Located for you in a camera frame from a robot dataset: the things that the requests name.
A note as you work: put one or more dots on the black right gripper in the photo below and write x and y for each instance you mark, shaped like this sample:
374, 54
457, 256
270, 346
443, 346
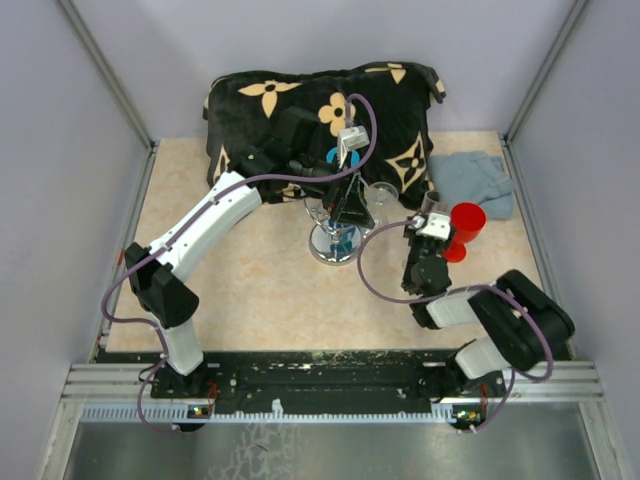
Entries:
411, 234

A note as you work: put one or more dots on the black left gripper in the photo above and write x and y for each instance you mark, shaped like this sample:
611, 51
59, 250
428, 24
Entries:
355, 212

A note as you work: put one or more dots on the clear wine glass front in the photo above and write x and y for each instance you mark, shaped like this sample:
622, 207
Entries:
434, 207

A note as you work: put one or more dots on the clear wine glass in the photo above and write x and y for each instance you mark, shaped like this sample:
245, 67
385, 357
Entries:
434, 207
380, 198

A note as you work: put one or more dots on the red plastic wine glass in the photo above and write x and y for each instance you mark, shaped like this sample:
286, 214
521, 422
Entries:
467, 219

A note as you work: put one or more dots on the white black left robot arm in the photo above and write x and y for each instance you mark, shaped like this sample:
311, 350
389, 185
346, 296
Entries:
158, 273

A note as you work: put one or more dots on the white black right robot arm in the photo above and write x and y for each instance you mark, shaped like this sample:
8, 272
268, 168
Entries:
523, 325

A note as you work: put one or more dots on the clear wine glass right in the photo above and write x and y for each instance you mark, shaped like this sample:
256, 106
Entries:
380, 198

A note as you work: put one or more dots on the blue plastic wine glass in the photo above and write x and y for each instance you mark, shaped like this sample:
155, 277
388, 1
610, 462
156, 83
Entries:
342, 235

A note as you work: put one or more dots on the grey blue cloth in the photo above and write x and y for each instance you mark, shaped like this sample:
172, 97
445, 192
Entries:
474, 177

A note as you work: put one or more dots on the black floral blanket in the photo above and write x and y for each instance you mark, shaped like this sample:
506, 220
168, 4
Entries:
390, 98

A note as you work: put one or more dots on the chrome wire wine glass rack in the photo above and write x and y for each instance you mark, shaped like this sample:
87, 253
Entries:
320, 239

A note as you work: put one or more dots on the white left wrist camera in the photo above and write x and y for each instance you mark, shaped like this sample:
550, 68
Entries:
350, 139

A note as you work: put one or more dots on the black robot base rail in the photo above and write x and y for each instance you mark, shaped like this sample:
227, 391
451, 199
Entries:
327, 382

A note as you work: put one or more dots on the grey slotted cable duct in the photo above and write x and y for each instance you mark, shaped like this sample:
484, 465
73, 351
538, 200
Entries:
181, 413

